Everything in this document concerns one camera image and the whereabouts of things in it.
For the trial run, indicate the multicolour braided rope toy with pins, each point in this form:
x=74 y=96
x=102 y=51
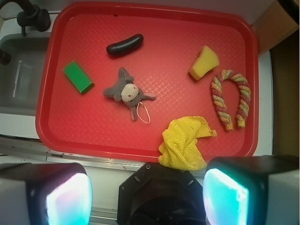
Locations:
x=219 y=102

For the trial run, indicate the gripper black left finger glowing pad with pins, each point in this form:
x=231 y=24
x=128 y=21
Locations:
x=44 y=194

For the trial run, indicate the yellow crumpled cloth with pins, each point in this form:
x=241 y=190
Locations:
x=179 y=147

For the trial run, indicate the brown cardboard box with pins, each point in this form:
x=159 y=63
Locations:
x=279 y=21

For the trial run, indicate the red plastic tray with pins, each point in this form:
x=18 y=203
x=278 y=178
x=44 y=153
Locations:
x=92 y=124

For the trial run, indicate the black faucet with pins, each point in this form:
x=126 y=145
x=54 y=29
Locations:
x=30 y=16

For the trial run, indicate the yellow cheese wedge toy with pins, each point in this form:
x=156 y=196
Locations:
x=206 y=61

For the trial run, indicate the black toy sausage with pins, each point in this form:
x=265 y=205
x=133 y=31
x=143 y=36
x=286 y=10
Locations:
x=125 y=46

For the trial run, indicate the grey sink basin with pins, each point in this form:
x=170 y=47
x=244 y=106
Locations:
x=20 y=79

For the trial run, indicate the green rectangular block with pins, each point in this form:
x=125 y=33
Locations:
x=78 y=77

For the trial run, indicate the grey plush mouse toy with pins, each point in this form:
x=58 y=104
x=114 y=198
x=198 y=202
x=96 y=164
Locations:
x=126 y=91

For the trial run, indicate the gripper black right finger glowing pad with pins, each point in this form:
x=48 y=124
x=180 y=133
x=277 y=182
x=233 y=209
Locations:
x=257 y=190

